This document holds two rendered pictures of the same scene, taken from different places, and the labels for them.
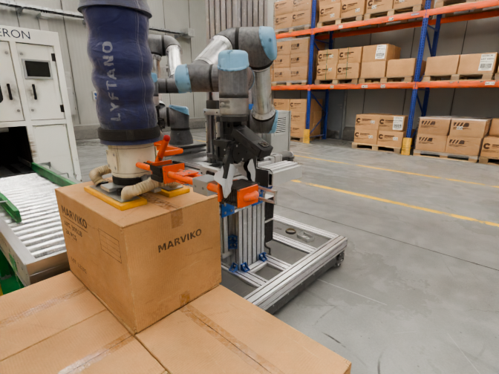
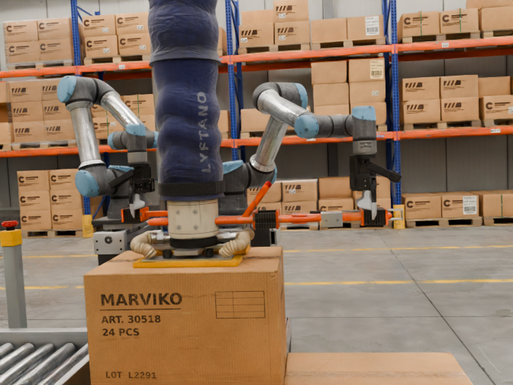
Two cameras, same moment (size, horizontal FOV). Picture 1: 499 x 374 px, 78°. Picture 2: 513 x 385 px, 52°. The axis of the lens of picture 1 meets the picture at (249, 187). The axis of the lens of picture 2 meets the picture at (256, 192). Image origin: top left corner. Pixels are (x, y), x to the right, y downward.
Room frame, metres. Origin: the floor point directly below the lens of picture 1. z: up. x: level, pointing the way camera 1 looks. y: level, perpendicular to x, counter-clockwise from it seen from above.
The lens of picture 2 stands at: (-0.35, 1.33, 1.28)
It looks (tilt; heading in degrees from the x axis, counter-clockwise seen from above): 4 degrees down; 324
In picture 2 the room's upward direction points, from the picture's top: 3 degrees counter-clockwise
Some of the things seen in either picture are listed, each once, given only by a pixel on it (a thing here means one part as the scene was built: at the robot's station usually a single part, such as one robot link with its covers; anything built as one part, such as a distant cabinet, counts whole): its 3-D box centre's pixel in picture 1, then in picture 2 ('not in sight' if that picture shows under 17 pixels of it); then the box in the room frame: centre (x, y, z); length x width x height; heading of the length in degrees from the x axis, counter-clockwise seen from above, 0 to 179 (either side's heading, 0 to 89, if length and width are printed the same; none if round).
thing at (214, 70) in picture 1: (234, 78); (340, 126); (0.91, 0.04, 1.37); 0.11 x 0.11 x 0.08; 82
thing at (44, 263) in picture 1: (105, 243); (90, 363); (1.46, 0.76, 0.58); 0.70 x 0.03 x 0.06; 137
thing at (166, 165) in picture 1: (168, 171); (266, 218); (1.03, 0.28, 1.07); 0.10 x 0.08 x 0.06; 137
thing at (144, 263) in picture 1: (138, 235); (195, 316); (1.20, 0.48, 0.75); 0.60 x 0.40 x 0.40; 49
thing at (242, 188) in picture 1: (237, 193); (373, 216); (0.79, 0.03, 1.07); 0.08 x 0.07 x 0.05; 47
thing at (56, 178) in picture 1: (62, 178); not in sight; (2.69, 1.71, 0.60); 1.60 x 0.10 x 0.09; 47
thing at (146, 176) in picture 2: (153, 117); (140, 178); (1.57, 0.48, 1.22); 0.09 x 0.08 x 0.12; 47
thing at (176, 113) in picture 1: (178, 116); (120, 180); (1.91, 0.43, 1.20); 0.13 x 0.12 x 0.14; 103
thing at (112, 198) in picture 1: (113, 191); (188, 257); (1.13, 0.53, 0.97); 0.34 x 0.10 x 0.05; 47
